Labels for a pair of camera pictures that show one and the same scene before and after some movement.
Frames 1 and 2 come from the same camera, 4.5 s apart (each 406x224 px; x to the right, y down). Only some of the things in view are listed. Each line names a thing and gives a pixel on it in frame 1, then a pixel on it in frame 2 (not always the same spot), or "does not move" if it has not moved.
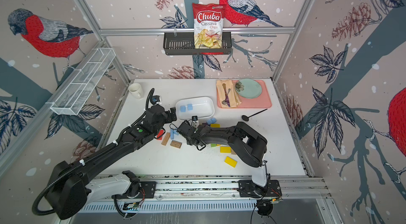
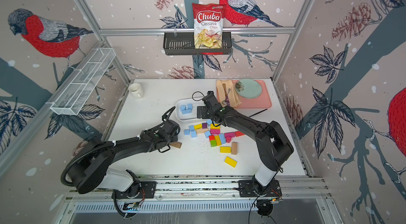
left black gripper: x=170 y=119 to x=176 y=136
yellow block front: x=230 y=161 does not move
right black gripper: x=188 y=143 to x=202 y=110
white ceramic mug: x=136 y=90 does not move
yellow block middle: x=225 y=149 does not move
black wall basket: x=184 y=45 does not move
